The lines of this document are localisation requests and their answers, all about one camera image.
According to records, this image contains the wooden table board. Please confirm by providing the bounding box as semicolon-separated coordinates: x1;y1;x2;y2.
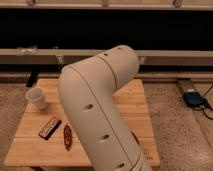
4;79;160;167

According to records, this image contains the black orange candy bar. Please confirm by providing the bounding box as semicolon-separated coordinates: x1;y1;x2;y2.
39;116;62;140

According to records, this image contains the black cable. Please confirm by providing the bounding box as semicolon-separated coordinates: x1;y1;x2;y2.
199;83;213;120

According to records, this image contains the blue power adapter box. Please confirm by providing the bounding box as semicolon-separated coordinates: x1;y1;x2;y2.
183;89;203;107

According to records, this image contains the orange plate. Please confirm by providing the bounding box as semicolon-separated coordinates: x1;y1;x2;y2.
131;131;140;145

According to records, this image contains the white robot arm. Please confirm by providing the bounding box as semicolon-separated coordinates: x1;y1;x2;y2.
58;45;152;171

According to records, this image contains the white paper cup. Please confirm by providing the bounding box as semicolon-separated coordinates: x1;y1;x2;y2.
26;87;47;110

